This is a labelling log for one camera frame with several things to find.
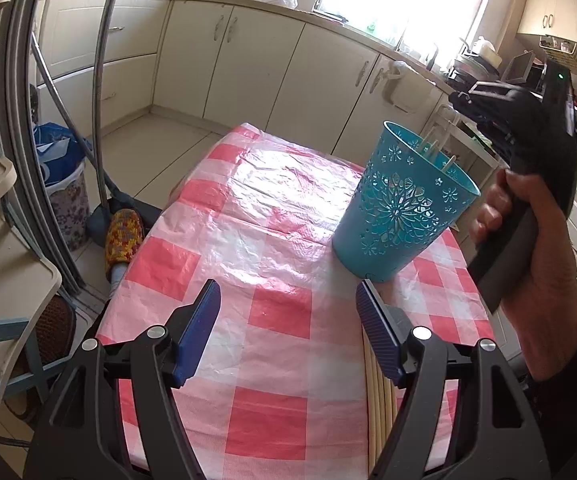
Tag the dark blue dustpan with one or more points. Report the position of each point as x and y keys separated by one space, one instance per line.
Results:
x=99 y=222

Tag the cream plastic shelf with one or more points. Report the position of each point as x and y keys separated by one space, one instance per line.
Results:
x=3 y=270

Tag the row of bamboo chopsticks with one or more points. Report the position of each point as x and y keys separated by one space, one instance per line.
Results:
x=381 y=425

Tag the person's right hand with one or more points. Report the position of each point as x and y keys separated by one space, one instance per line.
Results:
x=548 y=260

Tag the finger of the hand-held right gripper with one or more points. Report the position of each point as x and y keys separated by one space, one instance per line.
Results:
x=461 y=102

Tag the floral trash bin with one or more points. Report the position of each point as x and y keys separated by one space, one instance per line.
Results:
x=68 y=210

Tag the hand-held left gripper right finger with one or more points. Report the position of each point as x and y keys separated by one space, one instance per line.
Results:
x=376 y=332

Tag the cream base cabinets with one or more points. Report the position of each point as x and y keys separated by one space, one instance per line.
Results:
x=248 y=60

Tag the teal perforated utensil holder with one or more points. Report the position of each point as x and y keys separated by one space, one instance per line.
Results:
x=393 y=220

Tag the pale chopstick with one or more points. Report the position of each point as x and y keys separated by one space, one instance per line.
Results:
x=449 y=162
x=431 y=142

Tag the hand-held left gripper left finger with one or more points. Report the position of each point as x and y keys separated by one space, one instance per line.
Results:
x=198 y=332

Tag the person's right forearm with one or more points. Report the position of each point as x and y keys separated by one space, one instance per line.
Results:
x=563 y=360

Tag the white door-hung bin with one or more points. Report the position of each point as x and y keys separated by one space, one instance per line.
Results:
x=408 y=90

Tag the chrome curved tube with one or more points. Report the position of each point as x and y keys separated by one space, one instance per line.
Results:
x=99 y=85

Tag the blue trash bag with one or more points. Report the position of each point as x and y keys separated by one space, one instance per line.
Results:
x=63 y=147

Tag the colourful knitted slipper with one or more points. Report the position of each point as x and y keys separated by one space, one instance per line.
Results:
x=123 y=235

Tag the red checked plastic tablecloth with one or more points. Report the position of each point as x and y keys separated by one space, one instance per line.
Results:
x=278 y=240

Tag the dish rack with dishes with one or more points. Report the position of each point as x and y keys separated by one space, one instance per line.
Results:
x=473 y=67

